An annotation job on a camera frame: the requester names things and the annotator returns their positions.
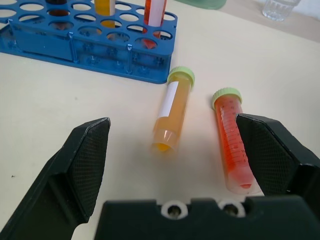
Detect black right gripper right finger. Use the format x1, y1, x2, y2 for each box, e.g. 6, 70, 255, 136
235, 112, 320, 199

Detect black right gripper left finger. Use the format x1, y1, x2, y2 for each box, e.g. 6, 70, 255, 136
0, 116, 112, 240

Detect red liquid tube green cap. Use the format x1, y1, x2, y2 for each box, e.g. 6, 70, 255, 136
212, 87, 262, 196

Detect orange liquid tube green cap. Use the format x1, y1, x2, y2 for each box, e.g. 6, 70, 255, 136
150, 66, 196, 154

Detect blue test tube rack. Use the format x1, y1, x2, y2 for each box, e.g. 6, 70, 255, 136
0, 0, 179, 86

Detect dark tube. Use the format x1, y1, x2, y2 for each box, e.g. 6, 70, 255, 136
46, 0, 69, 16

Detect clear glass cup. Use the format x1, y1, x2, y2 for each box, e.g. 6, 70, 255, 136
261, 0, 302, 22

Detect green round object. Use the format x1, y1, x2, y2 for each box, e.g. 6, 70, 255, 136
174, 0, 228, 11

